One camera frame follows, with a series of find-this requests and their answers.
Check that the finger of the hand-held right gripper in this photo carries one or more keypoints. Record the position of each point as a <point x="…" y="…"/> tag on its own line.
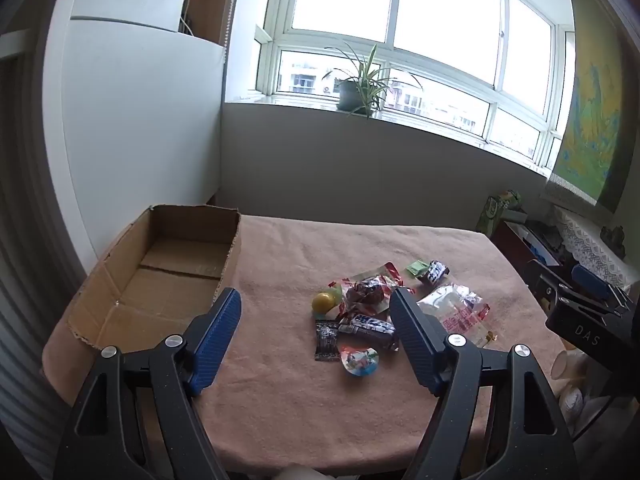
<point x="545" y="282"/>
<point x="592" y="280"/>

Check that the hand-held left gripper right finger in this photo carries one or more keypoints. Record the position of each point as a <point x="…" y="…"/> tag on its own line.
<point x="412" y="340"/>

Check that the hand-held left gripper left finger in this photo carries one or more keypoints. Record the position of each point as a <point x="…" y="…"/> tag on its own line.
<point x="220" y="340"/>

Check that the clear bread packet pink print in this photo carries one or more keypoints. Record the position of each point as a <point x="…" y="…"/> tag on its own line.
<point x="442" y="300"/>

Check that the clear red-edged dried fruit packet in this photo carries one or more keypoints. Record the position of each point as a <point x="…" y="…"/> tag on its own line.
<point x="367" y="292"/>

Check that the cardboard box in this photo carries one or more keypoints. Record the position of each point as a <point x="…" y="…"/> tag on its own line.
<point x="165" y="280"/>

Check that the yellow egg snack packet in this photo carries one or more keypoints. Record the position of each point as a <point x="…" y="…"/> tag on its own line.
<point x="324" y="302"/>

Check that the white lace cloth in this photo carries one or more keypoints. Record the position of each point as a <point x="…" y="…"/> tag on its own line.
<point x="595" y="245"/>

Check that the white paper cup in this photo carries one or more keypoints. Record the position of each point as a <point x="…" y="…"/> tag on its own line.
<point x="565" y="365"/>

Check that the small dark figurine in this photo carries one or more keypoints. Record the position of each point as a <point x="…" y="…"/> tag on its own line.
<point x="615" y="239"/>

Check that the blue and white snack bar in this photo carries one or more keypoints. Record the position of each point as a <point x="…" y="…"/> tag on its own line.
<point x="367" y="325"/>

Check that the dark wooden side cabinet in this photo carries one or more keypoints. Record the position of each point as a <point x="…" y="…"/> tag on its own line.
<point x="510" y="240"/>

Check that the round jelly cup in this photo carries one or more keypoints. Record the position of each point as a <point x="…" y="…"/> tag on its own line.
<point x="359" y="360"/>

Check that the small green flat packet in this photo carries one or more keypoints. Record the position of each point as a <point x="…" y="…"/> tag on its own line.
<point x="416" y="267"/>

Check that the small dark wrapped candy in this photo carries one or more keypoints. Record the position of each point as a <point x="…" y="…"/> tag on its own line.
<point x="435" y="271"/>

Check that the small yellow candy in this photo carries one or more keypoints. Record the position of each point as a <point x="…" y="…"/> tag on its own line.
<point x="493" y="335"/>

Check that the small black snack packet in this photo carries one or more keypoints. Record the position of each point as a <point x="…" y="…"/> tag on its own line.
<point x="327" y="340"/>

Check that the green printed carton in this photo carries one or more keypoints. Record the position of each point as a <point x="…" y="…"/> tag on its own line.
<point x="492" y="212"/>

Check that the white ribbed radiator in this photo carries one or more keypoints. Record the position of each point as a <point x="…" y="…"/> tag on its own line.
<point x="25" y="360"/>

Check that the white cabinet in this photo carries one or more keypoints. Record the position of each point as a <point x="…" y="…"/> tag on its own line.
<point x="140" y="135"/>

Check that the potted spider plant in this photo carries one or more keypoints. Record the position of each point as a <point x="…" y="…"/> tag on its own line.
<point x="352" y="95"/>

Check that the yellow green wall poster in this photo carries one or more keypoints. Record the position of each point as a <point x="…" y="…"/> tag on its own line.
<point x="595" y="110"/>

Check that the white window frame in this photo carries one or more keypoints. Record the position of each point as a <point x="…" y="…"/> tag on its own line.
<point x="392" y="10"/>

